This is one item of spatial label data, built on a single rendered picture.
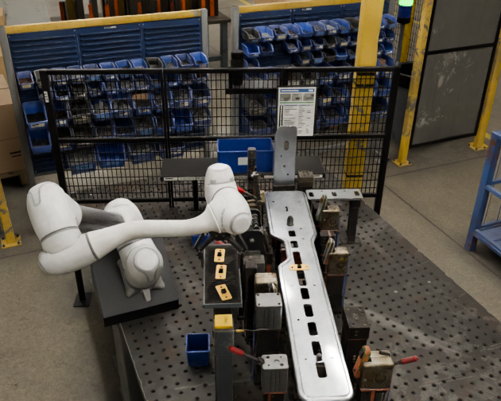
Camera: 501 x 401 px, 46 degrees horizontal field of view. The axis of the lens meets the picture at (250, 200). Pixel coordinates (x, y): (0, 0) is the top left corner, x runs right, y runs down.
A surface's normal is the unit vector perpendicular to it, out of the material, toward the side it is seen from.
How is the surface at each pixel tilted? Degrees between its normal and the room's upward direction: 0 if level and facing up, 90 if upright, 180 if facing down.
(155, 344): 0
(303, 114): 90
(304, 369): 0
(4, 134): 93
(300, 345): 0
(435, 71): 91
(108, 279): 42
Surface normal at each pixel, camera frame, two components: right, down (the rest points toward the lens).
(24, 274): 0.01, -0.86
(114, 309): 0.26, -0.33
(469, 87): 0.35, 0.50
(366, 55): 0.08, 0.51
